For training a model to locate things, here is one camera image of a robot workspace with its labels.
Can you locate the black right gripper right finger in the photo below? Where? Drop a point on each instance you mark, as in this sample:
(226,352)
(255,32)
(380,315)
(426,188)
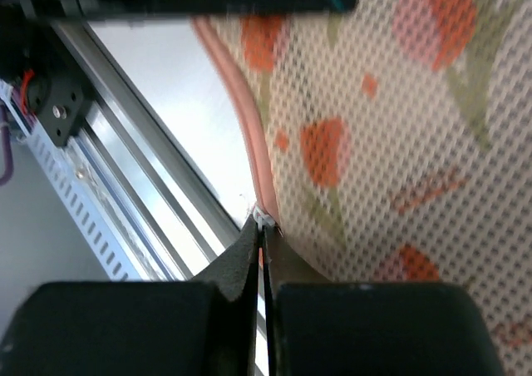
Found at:
(317,327)

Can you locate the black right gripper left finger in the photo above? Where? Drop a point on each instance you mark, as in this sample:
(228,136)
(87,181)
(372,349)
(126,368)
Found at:
(202,326)

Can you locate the white zipper pull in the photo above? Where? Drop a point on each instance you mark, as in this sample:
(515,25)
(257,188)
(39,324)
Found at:
(261,218)

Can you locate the floral mesh laundry bag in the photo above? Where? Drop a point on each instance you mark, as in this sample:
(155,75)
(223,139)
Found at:
(393,142)

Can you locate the aluminium front rail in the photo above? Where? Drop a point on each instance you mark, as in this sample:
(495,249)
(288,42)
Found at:
(161,144)

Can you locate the white slotted cable duct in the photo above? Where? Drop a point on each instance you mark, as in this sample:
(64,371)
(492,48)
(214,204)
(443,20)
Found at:
(98,231)

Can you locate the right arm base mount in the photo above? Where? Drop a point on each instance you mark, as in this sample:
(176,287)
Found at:
(52,87)

